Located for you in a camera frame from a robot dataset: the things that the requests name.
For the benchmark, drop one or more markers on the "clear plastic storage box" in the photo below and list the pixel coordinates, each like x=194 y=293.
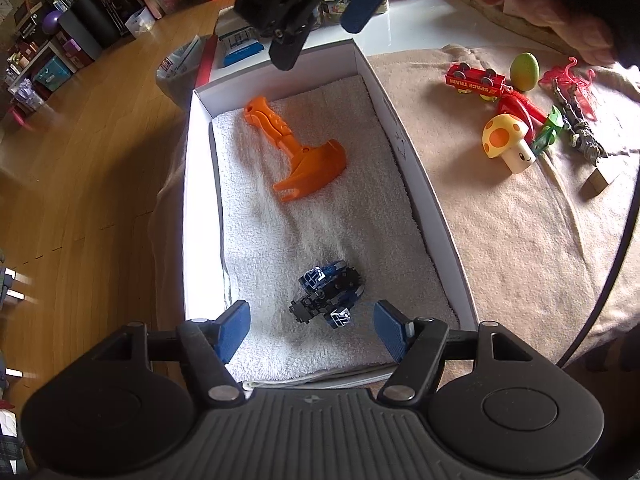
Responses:
x=140 y=22

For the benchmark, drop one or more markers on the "person's right hand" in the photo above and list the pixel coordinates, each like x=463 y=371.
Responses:
x=540 y=10

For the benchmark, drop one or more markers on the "beige blanket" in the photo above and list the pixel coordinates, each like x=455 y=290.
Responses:
x=500 y=260

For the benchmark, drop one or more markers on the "white plastic bag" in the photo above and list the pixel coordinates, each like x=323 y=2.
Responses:
x=180 y=62

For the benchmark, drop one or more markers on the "red toy train car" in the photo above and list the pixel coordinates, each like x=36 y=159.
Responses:
x=472 y=80

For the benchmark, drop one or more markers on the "dark toy figure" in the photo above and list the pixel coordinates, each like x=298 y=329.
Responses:
x=580 y=125

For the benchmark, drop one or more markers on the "teal storage box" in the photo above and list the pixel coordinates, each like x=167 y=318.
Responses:
x=50 y=74

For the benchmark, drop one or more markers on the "green cracked toy egg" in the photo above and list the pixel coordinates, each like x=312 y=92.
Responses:
x=524 y=71

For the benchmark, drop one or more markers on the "yellow mushroom toy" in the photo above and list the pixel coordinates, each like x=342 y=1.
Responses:
x=502 y=135

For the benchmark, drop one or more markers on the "black bin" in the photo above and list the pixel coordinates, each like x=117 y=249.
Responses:
x=97 y=20

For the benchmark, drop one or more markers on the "white towel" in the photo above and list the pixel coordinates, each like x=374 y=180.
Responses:
x=310 y=230

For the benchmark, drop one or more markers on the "blue toy robot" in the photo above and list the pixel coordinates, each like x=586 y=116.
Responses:
x=325 y=295

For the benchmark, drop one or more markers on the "red strawberry toy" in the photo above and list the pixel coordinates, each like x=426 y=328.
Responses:
x=520 y=106

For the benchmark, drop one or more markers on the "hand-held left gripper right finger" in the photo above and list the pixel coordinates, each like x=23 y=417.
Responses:
x=390 y=330

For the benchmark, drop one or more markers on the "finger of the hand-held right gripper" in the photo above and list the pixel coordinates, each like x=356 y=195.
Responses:
x=365 y=2
x=287 y=50

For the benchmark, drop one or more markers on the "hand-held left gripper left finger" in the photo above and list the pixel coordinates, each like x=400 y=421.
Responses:
x=235 y=325

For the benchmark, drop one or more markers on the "blue book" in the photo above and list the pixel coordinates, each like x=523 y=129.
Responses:
x=240 y=47

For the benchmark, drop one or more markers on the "small wooden block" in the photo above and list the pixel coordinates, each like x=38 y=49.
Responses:
x=600 y=180

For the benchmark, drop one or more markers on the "white cardboard box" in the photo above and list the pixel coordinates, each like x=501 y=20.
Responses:
x=197 y=220

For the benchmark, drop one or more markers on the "red stick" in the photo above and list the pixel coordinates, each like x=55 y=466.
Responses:
x=204 y=67

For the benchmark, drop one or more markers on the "purple ball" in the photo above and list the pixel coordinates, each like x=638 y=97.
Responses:
x=51 y=22

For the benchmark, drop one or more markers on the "green toy piece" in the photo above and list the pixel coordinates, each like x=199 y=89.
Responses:
x=550 y=130

